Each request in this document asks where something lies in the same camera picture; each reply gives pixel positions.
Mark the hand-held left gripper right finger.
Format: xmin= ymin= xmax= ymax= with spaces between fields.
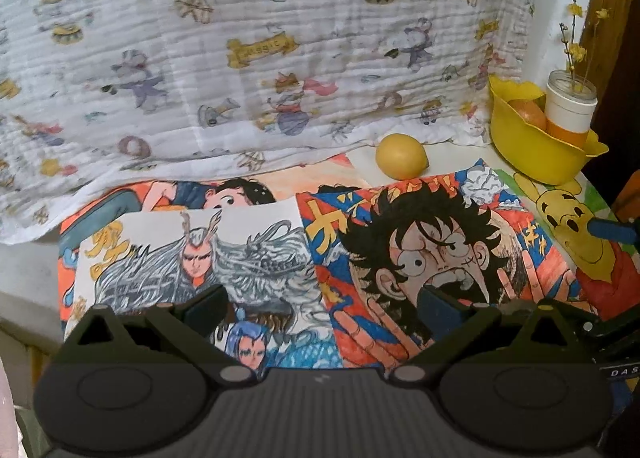
xmin=385 ymin=284 xmax=601 ymax=386

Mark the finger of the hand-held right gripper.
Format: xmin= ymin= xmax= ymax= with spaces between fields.
xmin=560 ymin=305 xmax=640 ymax=361
xmin=587 ymin=218 xmax=640 ymax=245

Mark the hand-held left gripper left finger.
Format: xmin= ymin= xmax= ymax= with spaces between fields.
xmin=50 ymin=284 xmax=258 ymax=386

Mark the yellow lemon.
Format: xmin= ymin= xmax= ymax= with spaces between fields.
xmin=375 ymin=134 xmax=430 ymax=182

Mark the yellow bear drawing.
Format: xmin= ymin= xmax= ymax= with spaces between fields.
xmin=514 ymin=170 xmax=640 ymax=321

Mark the yellow plastic bowl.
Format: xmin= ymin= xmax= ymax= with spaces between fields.
xmin=487 ymin=75 xmax=608 ymax=187

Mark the white plastic jar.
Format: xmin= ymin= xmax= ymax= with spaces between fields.
xmin=544 ymin=70 xmax=599 ymax=149

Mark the orange fruit in bowl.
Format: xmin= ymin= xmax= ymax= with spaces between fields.
xmin=506 ymin=98 xmax=549 ymax=135

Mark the dried yellow flower sprig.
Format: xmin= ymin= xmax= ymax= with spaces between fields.
xmin=556 ymin=0 xmax=613 ymax=94

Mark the green plastic stool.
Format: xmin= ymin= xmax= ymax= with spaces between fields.
xmin=15 ymin=405 xmax=53 ymax=458

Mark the white cartoon printed blanket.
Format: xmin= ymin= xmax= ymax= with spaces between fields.
xmin=0 ymin=0 xmax=543 ymax=245

